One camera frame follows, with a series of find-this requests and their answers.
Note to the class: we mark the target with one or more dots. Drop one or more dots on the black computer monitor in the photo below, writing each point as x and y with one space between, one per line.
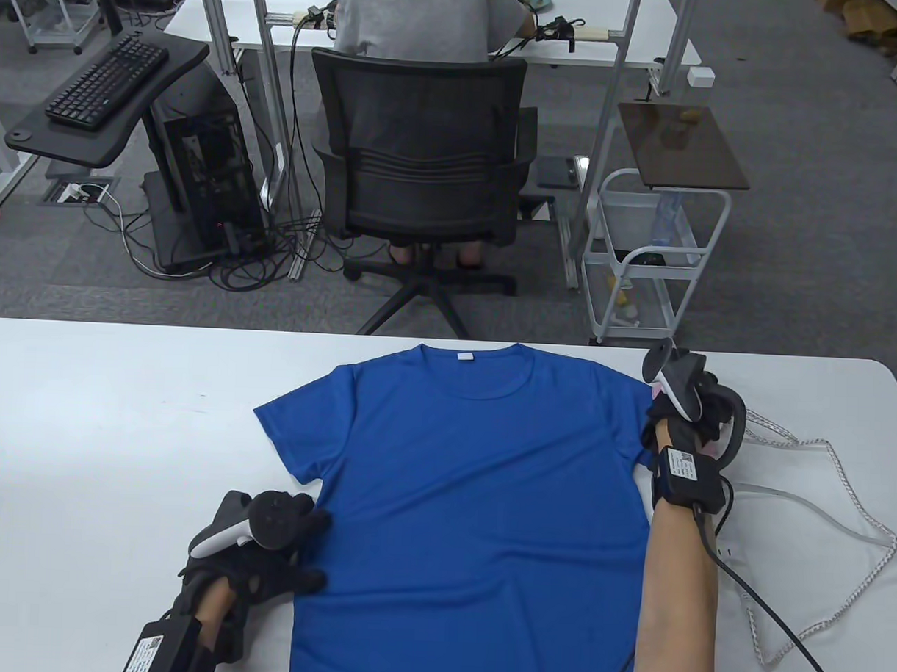
107 8

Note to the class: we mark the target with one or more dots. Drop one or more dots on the black keyboard tray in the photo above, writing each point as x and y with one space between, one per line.
65 145

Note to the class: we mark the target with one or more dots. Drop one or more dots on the white desk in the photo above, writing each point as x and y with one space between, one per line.
592 7

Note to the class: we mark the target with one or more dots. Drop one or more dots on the black sensor glove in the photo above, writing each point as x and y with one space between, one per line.
558 30

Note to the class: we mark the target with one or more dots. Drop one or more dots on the blue t-shirt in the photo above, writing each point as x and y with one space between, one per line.
450 498

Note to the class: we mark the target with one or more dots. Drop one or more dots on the black white controller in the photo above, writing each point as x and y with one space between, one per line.
682 388
224 538

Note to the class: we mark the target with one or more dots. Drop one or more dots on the small yellow item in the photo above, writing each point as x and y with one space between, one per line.
625 302

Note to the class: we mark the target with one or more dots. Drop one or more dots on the person's left forearm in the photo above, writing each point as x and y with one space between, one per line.
215 603

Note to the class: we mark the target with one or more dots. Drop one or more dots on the small brown object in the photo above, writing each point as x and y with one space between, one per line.
690 116

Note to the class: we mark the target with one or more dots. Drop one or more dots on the aluminium frame post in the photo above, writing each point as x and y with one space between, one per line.
217 26
601 135
281 168
675 43

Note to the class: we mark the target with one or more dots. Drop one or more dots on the black wrist sensor box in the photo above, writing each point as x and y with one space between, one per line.
690 480
165 649

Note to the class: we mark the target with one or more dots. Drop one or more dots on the black keyboard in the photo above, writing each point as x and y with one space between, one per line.
97 88

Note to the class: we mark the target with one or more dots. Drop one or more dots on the person's left hand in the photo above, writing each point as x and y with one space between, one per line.
282 576

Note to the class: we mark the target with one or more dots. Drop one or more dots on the white rolling cart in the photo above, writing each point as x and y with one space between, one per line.
621 202

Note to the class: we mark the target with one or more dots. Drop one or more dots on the floor socket box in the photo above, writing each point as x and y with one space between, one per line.
71 192

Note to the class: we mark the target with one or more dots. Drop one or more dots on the small black device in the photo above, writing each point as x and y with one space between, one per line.
648 258

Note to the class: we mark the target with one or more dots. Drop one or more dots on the person's right hand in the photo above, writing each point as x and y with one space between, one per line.
680 428

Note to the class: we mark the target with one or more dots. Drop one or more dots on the person's right forearm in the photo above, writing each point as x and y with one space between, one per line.
674 616

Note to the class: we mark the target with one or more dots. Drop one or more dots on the beige power strip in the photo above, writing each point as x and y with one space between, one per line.
312 19

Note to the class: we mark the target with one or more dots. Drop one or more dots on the white table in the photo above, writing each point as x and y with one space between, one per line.
123 383

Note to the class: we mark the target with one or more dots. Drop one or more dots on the small white box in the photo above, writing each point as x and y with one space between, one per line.
701 77

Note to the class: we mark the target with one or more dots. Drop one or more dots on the clear plastic water bottle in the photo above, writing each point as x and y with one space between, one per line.
666 219

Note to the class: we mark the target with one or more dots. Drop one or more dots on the black mesh office chair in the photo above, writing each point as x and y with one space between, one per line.
419 129

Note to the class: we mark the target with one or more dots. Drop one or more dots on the cardboard boxes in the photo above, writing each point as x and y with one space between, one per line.
864 16

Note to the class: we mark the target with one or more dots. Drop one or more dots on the black computer tower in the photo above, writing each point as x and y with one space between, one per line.
204 180

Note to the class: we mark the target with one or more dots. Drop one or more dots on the brown cart top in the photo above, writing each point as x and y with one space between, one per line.
690 164

